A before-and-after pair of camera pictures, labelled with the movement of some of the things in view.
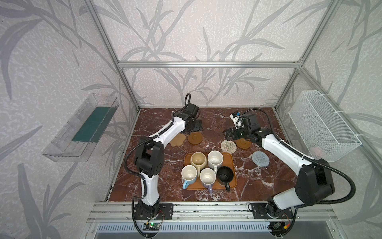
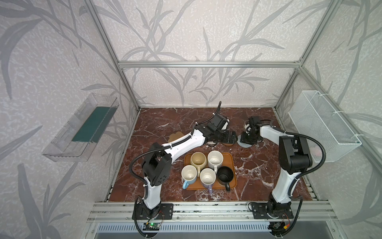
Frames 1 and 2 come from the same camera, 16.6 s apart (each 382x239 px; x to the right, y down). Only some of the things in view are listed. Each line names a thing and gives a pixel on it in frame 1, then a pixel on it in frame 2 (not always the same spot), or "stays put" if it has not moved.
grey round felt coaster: [260, 159] → [244, 145]
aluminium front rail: [102, 211] stays put
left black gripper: [194, 127] → [226, 137]
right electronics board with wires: [277, 228] stays put
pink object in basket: [316, 151] stays put
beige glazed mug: [199, 159] stays put
